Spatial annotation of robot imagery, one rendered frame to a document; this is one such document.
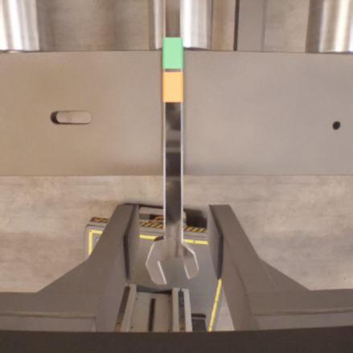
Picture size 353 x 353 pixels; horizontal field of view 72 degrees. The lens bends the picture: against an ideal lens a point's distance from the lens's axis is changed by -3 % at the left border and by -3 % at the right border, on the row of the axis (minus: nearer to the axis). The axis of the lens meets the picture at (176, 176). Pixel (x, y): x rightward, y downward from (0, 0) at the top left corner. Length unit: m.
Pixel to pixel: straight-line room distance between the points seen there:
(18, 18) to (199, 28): 0.29
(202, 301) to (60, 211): 0.94
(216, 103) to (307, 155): 0.08
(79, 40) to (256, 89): 1.31
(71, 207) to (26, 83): 1.40
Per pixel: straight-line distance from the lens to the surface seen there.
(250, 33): 0.61
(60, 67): 0.20
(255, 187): 1.50
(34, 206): 1.68
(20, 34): 0.52
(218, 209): 0.15
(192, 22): 0.46
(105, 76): 0.19
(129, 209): 0.15
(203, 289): 1.36
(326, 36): 0.54
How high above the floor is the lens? 1.35
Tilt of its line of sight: 74 degrees down
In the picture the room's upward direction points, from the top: 177 degrees clockwise
